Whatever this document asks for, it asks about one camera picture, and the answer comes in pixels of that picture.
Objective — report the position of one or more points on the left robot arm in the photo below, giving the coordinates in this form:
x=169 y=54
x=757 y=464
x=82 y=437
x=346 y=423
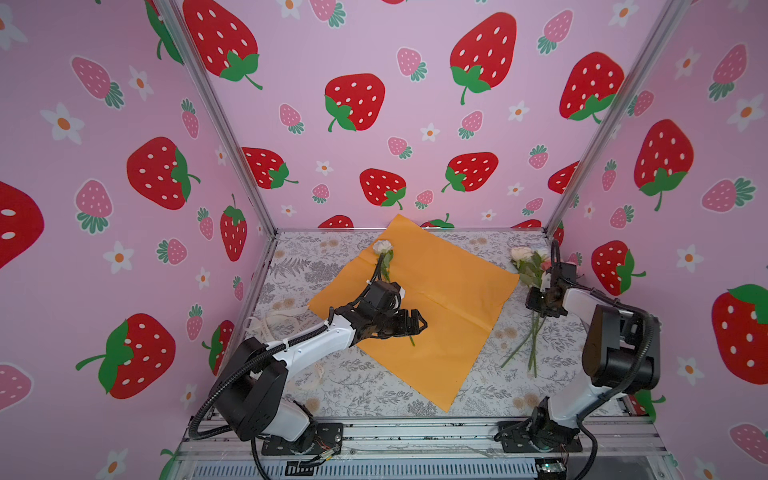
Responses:
x=248 y=398

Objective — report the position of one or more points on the orange wrapping paper sheet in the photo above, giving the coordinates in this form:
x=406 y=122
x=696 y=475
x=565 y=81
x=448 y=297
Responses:
x=461 y=282

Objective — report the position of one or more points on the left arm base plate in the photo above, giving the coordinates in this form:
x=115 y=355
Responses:
x=318 y=439

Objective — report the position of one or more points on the aluminium front rail frame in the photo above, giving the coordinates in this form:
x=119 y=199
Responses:
x=435 y=448

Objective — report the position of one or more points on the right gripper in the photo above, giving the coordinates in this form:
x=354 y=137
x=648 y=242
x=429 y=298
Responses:
x=532 y=302

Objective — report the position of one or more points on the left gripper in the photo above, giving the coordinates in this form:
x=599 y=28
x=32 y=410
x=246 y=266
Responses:
x=403 y=328

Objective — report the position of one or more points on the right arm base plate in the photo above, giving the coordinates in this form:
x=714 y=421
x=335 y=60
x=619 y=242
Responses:
x=524 y=437

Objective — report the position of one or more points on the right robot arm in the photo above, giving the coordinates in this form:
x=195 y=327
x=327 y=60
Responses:
x=621 y=355

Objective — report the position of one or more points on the cream fake rose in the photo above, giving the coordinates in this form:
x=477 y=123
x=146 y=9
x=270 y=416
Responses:
x=527 y=263

